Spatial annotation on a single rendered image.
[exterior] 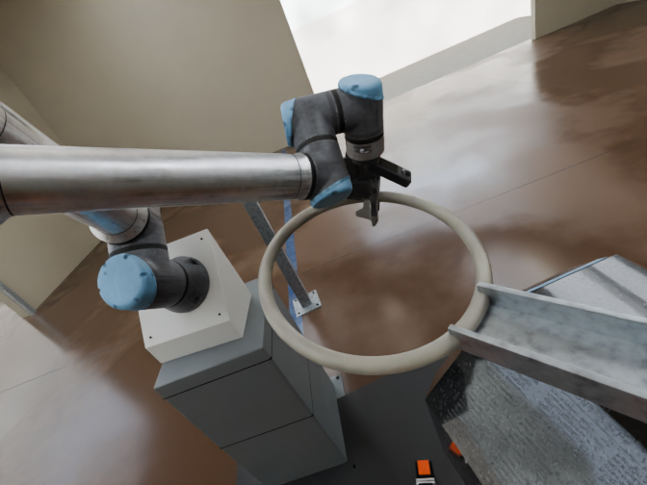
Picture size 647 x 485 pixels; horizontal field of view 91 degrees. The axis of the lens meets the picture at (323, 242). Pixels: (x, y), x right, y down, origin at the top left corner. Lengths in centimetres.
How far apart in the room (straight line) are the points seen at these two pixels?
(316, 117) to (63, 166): 42
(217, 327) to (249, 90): 603
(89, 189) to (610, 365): 73
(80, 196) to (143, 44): 673
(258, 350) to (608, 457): 84
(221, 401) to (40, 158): 99
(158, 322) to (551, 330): 110
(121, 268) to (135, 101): 647
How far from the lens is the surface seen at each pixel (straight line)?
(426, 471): 164
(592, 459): 84
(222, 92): 693
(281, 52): 683
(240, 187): 54
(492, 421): 94
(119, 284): 99
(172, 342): 124
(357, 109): 70
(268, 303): 66
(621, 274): 105
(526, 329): 64
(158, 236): 104
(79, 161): 51
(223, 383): 122
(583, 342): 63
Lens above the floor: 156
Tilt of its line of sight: 31 degrees down
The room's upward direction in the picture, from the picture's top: 25 degrees counter-clockwise
